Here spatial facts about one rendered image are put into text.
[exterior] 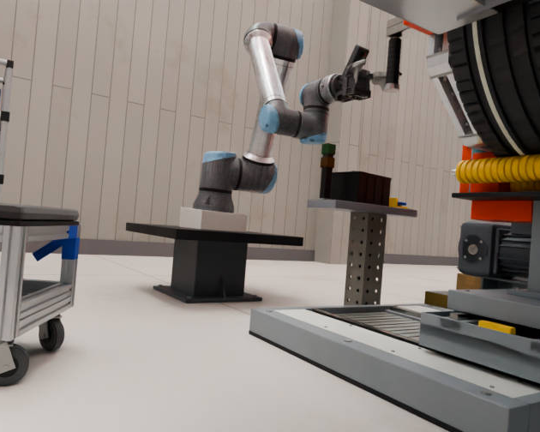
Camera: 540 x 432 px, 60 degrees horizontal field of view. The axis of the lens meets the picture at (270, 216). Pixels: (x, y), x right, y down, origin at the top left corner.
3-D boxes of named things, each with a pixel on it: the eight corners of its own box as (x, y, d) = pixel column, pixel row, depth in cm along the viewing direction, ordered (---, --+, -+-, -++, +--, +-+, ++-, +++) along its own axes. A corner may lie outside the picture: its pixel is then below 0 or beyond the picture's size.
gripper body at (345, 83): (373, 97, 144) (346, 104, 154) (375, 69, 144) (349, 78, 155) (354, 92, 140) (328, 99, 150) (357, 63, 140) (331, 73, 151)
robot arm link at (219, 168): (195, 187, 218) (200, 149, 218) (231, 191, 224) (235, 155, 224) (202, 187, 204) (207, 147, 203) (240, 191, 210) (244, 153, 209)
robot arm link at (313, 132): (289, 142, 164) (292, 107, 164) (319, 147, 168) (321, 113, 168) (300, 139, 155) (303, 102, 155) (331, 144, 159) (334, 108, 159)
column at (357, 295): (360, 321, 178) (368, 212, 179) (342, 316, 187) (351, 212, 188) (379, 321, 184) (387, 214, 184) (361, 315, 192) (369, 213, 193)
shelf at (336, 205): (335, 207, 166) (335, 199, 166) (306, 207, 180) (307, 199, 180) (417, 217, 189) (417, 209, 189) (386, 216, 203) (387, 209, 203)
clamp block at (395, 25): (410, 27, 125) (411, 8, 126) (385, 37, 133) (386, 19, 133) (423, 33, 128) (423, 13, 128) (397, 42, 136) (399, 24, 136)
